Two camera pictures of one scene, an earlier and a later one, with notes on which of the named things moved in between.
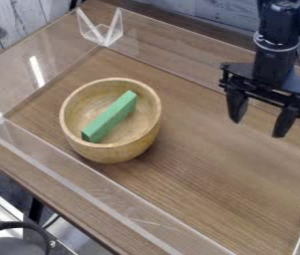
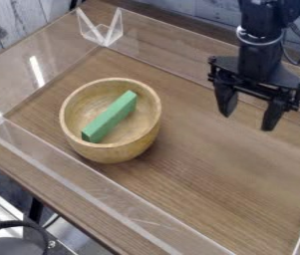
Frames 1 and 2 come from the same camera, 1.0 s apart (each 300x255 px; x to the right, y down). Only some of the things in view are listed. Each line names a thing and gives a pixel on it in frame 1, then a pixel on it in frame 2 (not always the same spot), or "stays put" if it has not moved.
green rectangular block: x=115 y=117 stays put
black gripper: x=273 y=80 to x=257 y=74
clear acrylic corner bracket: x=103 y=34 stays put
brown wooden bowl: x=130 y=138 stays put
